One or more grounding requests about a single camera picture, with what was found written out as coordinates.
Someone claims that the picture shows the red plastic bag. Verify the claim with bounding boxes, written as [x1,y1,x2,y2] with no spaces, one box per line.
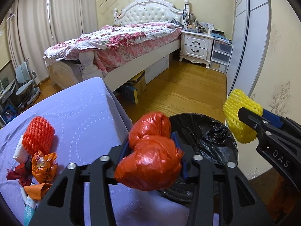
[114,111,184,191]

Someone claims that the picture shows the yellow foam fruit net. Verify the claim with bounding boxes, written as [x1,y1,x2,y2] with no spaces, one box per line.
[222,88,264,144]

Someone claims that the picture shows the plastic drawer unit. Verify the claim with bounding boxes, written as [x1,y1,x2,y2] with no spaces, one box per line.
[210,38,233,74]

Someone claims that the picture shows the red foam fruit net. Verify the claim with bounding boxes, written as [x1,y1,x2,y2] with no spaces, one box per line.
[22,116,55,156]

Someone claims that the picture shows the orange wrapper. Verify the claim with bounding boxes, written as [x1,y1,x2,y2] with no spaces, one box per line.
[32,150,58,184]

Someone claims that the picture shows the white nightstand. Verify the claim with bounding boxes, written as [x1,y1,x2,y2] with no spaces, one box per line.
[179,31,214,69]

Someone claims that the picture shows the study desk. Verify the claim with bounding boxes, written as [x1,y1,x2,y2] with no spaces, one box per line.
[1,80,16,125]

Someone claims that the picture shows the orange paper piece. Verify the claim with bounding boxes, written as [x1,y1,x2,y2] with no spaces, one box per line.
[24,183,52,201]

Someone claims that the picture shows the black lined trash bin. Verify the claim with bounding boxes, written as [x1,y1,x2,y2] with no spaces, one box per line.
[158,113,238,206]

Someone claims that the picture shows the cardboard box under bed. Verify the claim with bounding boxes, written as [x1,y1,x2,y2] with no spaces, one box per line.
[125,71,146,104]

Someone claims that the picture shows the light green desk chair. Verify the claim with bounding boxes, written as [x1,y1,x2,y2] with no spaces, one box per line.
[15,59,41,111]

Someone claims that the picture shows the purple tablecloth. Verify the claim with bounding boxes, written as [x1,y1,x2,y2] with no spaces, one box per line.
[1,78,189,225]

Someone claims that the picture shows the floral pink quilt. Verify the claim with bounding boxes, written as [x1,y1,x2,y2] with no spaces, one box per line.
[43,21,182,73]

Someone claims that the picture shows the white storage box under bed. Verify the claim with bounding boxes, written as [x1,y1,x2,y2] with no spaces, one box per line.
[145,55,169,84]

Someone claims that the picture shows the beige curtains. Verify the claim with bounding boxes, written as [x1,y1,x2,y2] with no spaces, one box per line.
[5,0,97,83]

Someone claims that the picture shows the teal white tube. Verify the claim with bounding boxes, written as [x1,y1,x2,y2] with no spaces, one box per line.
[20,187,37,226]

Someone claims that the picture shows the white bed frame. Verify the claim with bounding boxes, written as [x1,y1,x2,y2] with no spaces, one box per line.
[43,0,183,91]

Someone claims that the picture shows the sliding wardrobe door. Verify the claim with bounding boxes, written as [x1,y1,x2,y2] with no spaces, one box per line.
[227,0,271,96]

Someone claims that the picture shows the white tissue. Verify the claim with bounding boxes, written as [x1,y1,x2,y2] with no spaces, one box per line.
[13,136,29,164]

